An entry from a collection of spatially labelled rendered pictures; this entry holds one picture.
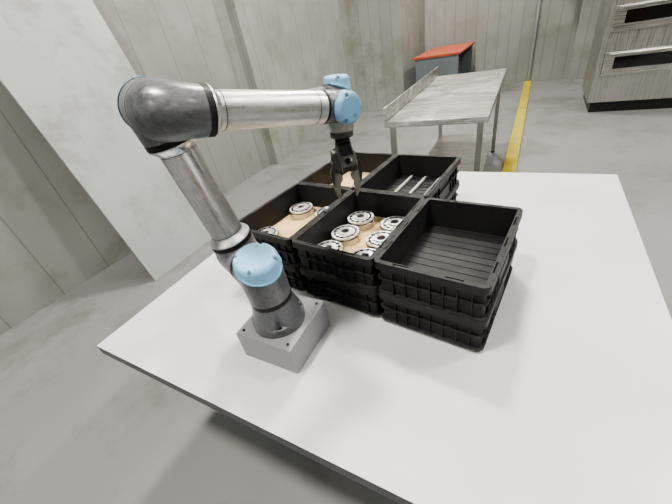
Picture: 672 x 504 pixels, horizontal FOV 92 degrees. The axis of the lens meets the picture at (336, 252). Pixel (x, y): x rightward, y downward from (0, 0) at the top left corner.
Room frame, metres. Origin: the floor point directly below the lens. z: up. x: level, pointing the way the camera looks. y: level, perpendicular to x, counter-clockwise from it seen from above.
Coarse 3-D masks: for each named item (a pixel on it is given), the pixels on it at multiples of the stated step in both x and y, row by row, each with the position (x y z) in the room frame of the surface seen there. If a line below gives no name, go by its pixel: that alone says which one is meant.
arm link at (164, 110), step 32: (128, 96) 0.67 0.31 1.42; (160, 96) 0.65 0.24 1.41; (192, 96) 0.66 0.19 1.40; (224, 96) 0.70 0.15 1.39; (256, 96) 0.73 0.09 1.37; (288, 96) 0.77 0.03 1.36; (320, 96) 0.81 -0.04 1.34; (352, 96) 0.82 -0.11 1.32; (160, 128) 0.64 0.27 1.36; (192, 128) 0.65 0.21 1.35; (224, 128) 0.69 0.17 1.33; (256, 128) 0.74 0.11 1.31
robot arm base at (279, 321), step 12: (288, 300) 0.67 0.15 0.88; (300, 300) 0.73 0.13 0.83; (252, 312) 0.68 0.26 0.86; (264, 312) 0.64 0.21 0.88; (276, 312) 0.64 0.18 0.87; (288, 312) 0.65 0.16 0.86; (300, 312) 0.68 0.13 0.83; (264, 324) 0.64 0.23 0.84; (276, 324) 0.64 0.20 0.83; (288, 324) 0.64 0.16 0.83; (300, 324) 0.66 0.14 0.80; (264, 336) 0.64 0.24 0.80; (276, 336) 0.63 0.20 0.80
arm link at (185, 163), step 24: (120, 96) 0.75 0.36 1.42; (144, 144) 0.74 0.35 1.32; (168, 144) 0.73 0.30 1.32; (192, 144) 0.77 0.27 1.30; (168, 168) 0.76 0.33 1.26; (192, 168) 0.75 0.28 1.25; (192, 192) 0.75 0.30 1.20; (216, 192) 0.78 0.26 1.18; (216, 216) 0.76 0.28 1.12; (216, 240) 0.77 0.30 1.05; (240, 240) 0.77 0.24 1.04
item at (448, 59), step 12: (432, 48) 7.55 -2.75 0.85; (444, 48) 7.05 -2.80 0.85; (456, 48) 6.60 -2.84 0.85; (468, 48) 7.26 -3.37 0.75; (420, 60) 6.36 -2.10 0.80; (432, 60) 6.25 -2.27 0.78; (444, 60) 6.14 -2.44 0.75; (456, 60) 6.03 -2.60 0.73; (468, 60) 7.25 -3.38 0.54; (420, 72) 6.37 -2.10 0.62; (444, 72) 6.14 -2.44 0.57; (456, 72) 6.03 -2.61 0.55; (468, 72) 7.24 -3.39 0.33
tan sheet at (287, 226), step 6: (288, 216) 1.29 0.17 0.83; (312, 216) 1.24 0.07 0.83; (282, 222) 1.24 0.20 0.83; (288, 222) 1.23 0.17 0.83; (294, 222) 1.22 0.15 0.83; (300, 222) 1.21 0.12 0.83; (306, 222) 1.20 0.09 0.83; (282, 228) 1.19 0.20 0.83; (288, 228) 1.18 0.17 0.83; (294, 228) 1.17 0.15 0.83; (282, 234) 1.14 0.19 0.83; (288, 234) 1.13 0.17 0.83
